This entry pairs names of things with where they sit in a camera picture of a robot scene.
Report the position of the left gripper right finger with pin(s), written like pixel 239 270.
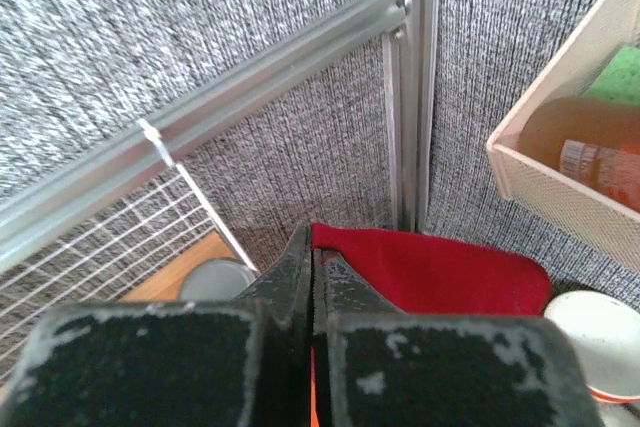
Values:
pixel 376 365

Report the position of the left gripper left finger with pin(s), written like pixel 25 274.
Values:
pixel 241 362

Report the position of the red cloth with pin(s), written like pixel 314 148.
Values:
pixel 424 274

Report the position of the amber bottle in basket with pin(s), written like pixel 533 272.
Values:
pixel 588 140

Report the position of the glass jar silver lid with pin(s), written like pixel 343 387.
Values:
pixel 218 279

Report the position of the white orange striped bowl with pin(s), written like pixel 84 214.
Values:
pixel 604 333

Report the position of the white wire side basket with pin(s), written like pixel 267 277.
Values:
pixel 136 249

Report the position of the cream wall basket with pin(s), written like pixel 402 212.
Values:
pixel 602 223

